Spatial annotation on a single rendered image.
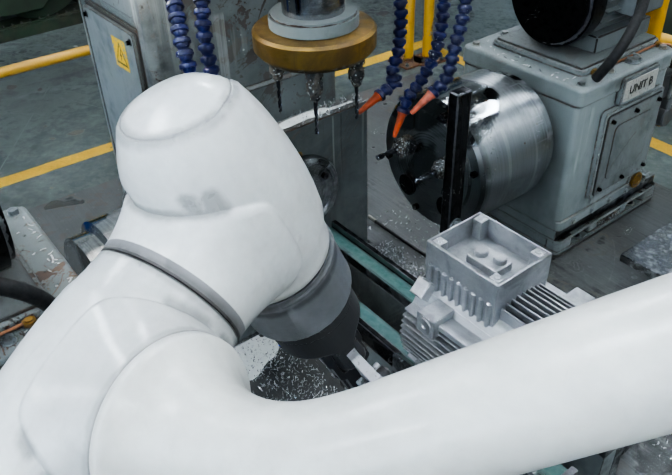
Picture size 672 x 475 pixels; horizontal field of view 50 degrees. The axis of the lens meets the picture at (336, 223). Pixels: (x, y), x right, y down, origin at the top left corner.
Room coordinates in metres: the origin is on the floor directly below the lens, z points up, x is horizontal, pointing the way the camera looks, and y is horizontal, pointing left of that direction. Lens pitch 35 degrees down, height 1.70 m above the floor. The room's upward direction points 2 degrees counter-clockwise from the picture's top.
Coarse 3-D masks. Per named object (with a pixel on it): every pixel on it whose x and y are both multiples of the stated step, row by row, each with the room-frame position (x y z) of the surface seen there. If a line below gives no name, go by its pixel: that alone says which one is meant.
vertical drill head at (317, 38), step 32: (288, 0) 0.98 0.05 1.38; (320, 0) 0.97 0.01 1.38; (256, 32) 0.99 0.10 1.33; (288, 32) 0.95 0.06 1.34; (320, 32) 0.95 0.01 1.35; (352, 32) 0.97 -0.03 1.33; (288, 64) 0.93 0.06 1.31; (320, 64) 0.92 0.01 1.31; (352, 64) 0.94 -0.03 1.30; (320, 96) 0.95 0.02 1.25
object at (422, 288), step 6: (420, 276) 0.73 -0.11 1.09; (420, 282) 0.72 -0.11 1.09; (426, 282) 0.72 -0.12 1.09; (414, 288) 0.72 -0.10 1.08; (420, 288) 0.72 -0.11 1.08; (426, 288) 0.71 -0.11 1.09; (432, 288) 0.72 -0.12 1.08; (414, 294) 0.72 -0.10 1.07; (420, 294) 0.71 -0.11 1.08; (426, 294) 0.71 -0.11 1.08; (426, 300) 0.71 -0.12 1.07; (408, 354) 0.72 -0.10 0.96; (414, 360) 0.71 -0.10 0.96
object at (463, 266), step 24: (480, 216) 0.79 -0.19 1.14; (432, 240) 0.74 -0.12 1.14; (456, 240) 0.77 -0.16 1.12; (480, 240) 0.77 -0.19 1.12; (504, 240) 0.76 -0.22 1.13; (528, 240) 0.73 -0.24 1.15; (432, 264) 0.73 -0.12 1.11; (456, 264) 0.70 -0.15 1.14; (480, 264) 0.71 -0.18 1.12; (504, 264) 0.71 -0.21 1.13; (528, 264) 0.71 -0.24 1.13; (456, 288) 0.69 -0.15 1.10; (480, 288) 0.66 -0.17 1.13; (504, 288) 0.65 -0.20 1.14; (528, 288) 0.68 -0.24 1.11; (480, 312) 0.66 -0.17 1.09
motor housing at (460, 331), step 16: (544, 288) 0.69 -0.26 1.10; (416, 304) 0.72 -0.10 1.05; (448, 304) 0.70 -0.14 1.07; (512, 304) 0.66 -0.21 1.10; (528, 304) 0.65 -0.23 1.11; (544, 304) 0.66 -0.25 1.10; (560, 304) 0.65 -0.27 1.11; (416, 320) 0.70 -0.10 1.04; (448, 320) 0.68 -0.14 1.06; (464, 320) 0.67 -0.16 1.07; (512, 320) 0.64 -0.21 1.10; (528, 320) 0.63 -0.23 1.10; (416, 336) 0.69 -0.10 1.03; (448, 336) 0.65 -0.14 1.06; (464, 336) 0.65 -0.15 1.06; (480, 336) 0.64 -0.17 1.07; (416, 352) 0.69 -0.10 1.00; (432, 352) 0.67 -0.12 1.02; (448, 352) 0.65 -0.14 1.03
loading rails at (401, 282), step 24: (336, 240) 1.05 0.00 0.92; (360, 240) 1.03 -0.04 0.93; (360, 264) 0.98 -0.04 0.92; (384, 264) 0.97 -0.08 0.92; (360, 288) 0.98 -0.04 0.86; (384, 288) 0.93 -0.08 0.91; (408, 288) 0.91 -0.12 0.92; (360, 312) 0.86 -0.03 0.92; (384, 312) 0.93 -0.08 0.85; (384, 336) 0.80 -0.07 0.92; (384, 360) 0.77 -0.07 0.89; (408, 360) 0.74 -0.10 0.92; (600, 456) 0.58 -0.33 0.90
